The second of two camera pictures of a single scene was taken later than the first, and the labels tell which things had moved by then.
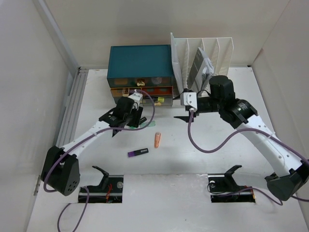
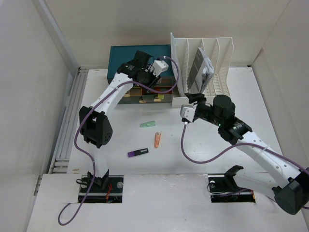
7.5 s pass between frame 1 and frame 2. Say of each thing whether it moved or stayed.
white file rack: stayed
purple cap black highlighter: stayed
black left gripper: moved
